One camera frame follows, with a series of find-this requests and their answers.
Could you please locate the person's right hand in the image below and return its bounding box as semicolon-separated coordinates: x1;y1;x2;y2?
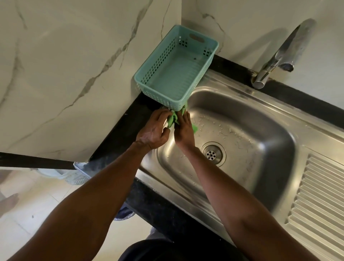
174;111;197;149

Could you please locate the person's left hand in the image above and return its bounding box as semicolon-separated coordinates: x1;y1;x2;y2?
135;109;173;150

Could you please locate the green cleaning cloth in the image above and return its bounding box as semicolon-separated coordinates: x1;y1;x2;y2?
161;106;199;134

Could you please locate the person's left forearm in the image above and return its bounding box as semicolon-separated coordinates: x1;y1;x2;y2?
8;141;151;261

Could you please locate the person's right forearm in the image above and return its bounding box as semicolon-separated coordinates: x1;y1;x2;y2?
178;145;321;261

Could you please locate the metal sink drain strainer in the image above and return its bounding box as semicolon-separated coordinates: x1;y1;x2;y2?
200;142;227;168

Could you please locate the teal plastic basket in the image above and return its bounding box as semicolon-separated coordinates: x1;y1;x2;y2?
134;25;220;111

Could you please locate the stainless steel sink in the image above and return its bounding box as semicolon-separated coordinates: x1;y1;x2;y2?
134;68;344;261

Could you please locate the blue plastic container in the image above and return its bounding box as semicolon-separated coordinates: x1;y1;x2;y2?
114;203;135;222

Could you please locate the white plastic bucket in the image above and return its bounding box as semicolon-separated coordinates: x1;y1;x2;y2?
37;161;92;186

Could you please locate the person's dark clothing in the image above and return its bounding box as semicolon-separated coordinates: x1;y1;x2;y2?
118;228;242;261

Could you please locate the chrome faucet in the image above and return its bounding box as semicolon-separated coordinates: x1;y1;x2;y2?
251;18;317;90

